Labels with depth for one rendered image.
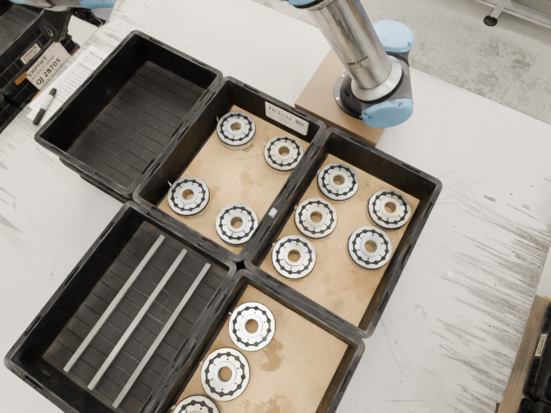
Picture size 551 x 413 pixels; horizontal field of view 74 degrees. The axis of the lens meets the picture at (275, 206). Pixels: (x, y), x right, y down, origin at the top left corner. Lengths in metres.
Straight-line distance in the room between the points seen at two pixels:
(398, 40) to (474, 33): 1.71
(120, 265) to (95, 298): 0.09
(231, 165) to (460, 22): 2.01
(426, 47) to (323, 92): 1.42
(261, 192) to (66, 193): 0.60
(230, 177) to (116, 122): 0.37
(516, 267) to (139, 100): 1.14
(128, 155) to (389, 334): 0.83
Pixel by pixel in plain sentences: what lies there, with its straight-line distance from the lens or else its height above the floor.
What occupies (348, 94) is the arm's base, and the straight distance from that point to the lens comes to 1.12.
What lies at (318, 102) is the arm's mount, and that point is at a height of 0.80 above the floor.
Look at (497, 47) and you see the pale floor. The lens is 2.67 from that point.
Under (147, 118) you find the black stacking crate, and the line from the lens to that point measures 1.11.
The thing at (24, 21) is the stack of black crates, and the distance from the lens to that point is 2.08.
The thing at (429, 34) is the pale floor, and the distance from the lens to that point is 2.57.
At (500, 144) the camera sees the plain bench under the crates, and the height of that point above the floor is 0.70.
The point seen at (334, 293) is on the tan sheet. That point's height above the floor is 0.83.
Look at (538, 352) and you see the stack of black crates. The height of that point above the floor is 0.18.
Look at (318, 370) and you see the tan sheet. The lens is 0.88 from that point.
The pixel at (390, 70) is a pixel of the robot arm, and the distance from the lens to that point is 0.87.
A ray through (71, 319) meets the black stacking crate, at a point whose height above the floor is 0.83.
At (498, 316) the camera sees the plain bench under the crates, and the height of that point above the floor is 0.70.
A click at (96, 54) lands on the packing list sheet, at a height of 0.70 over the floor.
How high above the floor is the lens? 1.70
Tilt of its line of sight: 70 degrees down
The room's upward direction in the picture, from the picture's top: 1 degrees counter-clockwise
